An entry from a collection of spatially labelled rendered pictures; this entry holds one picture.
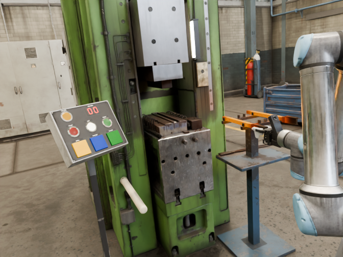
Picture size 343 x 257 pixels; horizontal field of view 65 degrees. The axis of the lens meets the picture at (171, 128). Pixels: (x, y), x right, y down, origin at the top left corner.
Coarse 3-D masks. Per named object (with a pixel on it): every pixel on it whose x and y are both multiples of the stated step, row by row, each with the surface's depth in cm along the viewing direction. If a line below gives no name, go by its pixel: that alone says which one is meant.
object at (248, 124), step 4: (224, 116) 186; (228, 120) 180; (232, 120) 175; (236, 120) 171; (240, 120) 170; (240, 124) 168; (248, 124) 160; (252, 124) 155; (256, 124) 155; (260, 124) 154; (264, 128) 149
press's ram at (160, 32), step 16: (144, 0) 154; (160, 0) 158; (176, 0) 162; (144, 16) 156; (160, 16) 160; (176, 16) 163; (144, 32) 158; (160, 32) 161; (176, 32) 165; (144, 48) 159; (160, 48) 163; (176, 48) 167; (144, 64) 161; (160, 64) 165
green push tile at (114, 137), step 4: (112, 132) 146; (116, 132) 148; (108, 136) 143; (112, 136) 145; (116, 136) 147; (120, 136) 148; (112, 140) 144; (116, 140) 145; (120, 140) 147; (112, 144) 143
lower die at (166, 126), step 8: (160, 112) 216; (144, 120) 199; (152, 120) 194; (160, 120) 187; (168, 120) 181; (184, 120) 179; (160, 128) 173; (168, 128) 176; (176, 128) 178; (184, 128) 180
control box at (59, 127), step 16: (64, 112) 134; (80, 112) 140; (112, 112) 152; (64, 128) 131; (80, 128) 136; (96, 128) 142; (112, 128) 148; (64, 144) 128; (64, 160) 132; (80, 160) 129
